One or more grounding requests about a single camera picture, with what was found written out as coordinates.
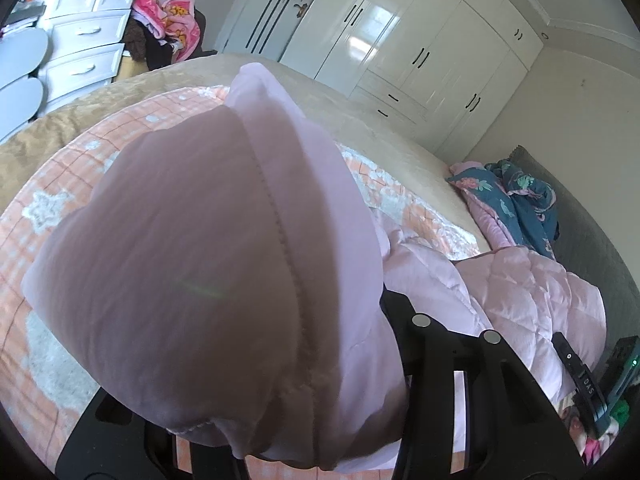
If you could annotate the bed with beige sheet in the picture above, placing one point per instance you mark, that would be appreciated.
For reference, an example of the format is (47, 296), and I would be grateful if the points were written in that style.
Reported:
(300, 95)

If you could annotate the pink cartoon blanket pile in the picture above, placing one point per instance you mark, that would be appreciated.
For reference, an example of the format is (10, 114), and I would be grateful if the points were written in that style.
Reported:
(173, 21)

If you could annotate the white plastic drawer cabinet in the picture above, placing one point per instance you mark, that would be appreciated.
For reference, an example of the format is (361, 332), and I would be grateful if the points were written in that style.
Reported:
(85, 48)

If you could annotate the grey rounded chair backs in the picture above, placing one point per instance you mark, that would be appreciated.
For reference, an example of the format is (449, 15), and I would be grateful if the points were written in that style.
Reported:
(21, 94)

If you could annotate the grey upholstered headboard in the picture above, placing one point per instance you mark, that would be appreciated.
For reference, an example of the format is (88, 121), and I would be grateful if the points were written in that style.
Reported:
(585, 249)

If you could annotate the white bedroom door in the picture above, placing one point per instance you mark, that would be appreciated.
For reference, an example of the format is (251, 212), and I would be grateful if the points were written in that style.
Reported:
(261, 27)

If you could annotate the orange plaid cloud blanket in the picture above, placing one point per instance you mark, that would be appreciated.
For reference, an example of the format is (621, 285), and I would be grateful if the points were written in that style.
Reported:
(43, 389)

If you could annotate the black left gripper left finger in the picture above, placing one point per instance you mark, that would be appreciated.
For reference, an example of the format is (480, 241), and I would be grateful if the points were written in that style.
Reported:
(111, 442)

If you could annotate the blue floral pink quilt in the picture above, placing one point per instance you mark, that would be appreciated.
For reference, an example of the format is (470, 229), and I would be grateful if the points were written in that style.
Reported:
(510, 206)

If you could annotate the pink quilted jacket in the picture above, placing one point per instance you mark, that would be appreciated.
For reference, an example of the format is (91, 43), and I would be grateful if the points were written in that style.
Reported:
(224, 282)

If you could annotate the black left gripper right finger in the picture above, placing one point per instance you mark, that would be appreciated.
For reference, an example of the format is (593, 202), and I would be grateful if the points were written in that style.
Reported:
(475, 411)

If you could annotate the white glossy wardrobe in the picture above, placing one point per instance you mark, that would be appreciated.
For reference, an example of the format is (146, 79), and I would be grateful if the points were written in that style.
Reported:
(440, 71)

